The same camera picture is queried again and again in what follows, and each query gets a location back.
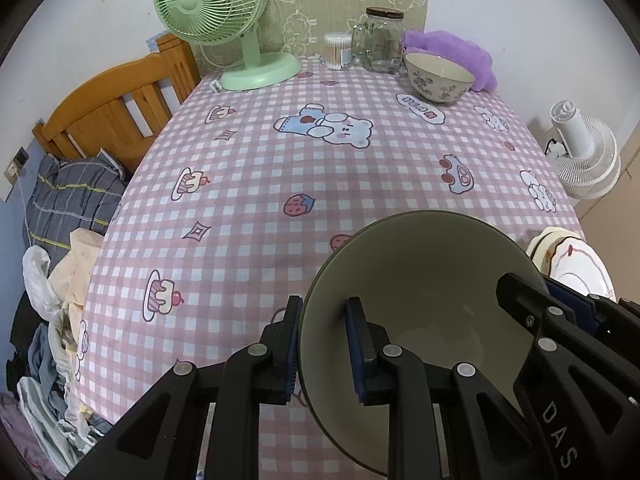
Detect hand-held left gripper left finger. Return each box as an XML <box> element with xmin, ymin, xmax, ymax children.
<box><xmin>65</xmin><ymin>295</ymin><xmax>305</xmax><ymax>480</ymax></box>

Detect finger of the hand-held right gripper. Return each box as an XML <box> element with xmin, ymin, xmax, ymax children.
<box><xmin>545</xmin><ymin>277</ymin><xmax>640</xmax><ymax>356</ymax></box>
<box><xmin>497</xmin><ymin>272</ymin><xmax>640</xmax><ymax>480</ymax></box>

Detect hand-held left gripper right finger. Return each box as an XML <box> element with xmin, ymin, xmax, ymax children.
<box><xmin>346</xmin><ymin>296</ymin><xmax>543</xmax><ymax>480</ymax></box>

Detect red flower ceramic plate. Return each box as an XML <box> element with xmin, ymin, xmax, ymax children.
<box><xmin>547</xmin><ymin>239</ymin><xmax>617</xmax><ymax>303</ymax></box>

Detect yellow flower ceramic plate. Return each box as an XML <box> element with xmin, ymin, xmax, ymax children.
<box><xmin>525</xmin><ymin>226</ymin><xmax>576</xmax><ymax>263</ymax></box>

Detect blue floral ceramic bowl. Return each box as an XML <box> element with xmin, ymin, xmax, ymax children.
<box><xmin>299</xmin><ymin>210</ymin><xmax>551</xmax><ymax>478</ymax></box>

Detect white desk fan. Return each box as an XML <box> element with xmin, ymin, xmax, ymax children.
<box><xmin>544</xmin><ymin>100</ymin><xmax>622</xmax><ymax>200</ymax></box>

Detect pink checkered tablecloth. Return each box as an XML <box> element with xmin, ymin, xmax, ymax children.
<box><xmin>72</xmin><ymin>55</ymin><xmax>586</xmax><ymax>480</ymax></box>

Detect cream cloth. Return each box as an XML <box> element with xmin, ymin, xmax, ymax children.
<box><xmin>47</xmin><ymin>227</ymin><xmax>103</xmax><ymax>311</ymax></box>

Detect pile of clothes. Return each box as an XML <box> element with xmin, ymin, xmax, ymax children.
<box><xmin>0</xmin><ymin>305</ymin><xmax>113</xmax><ymax>480</ymax></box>

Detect white plastic bag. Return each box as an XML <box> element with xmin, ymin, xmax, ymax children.
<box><xmin>22</xmin><ymin>245</ymin><xmax>66</xmax><ymax>321</ymax></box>

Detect small grey floral bowl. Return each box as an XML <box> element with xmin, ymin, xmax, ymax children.
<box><xmin>403</xmin><ymin>52</ymin><xmax>476</xmax><ymax>105</ymax></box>

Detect grey plaid blanket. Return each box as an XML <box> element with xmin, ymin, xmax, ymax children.
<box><xmin>24</xmin><ymin>149</ymin><xmax>128</xmax><ymax>261</ymax></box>

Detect purple plush pillow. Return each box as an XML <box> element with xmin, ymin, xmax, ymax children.
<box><xmin>402</xmin><ymin>29</ymin><xmax>498</xmax><ymax>93</ymax></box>

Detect cotton swab container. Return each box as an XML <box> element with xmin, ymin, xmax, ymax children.
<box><xmin>322</xmin><ymin>32</ymin><xmax>353</xmax><ymax>71</ymax></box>

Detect glass jar with lid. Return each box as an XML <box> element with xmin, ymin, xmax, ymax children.
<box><xmin>351</xmin><ymin>6</ymin><xmax>406</xmax><ymax>75</ymax></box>

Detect green desk fan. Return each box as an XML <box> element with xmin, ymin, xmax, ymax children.
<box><xmin>152</xmin><ymin>0</ymin><xmax>303</xmax><ymax>92</ymax></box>

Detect green printed wall mat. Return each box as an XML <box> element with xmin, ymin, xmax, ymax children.
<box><xmin>192</xmin><ymin>0</ymin><xmax>435</xmax><ymax>68</ymax></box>

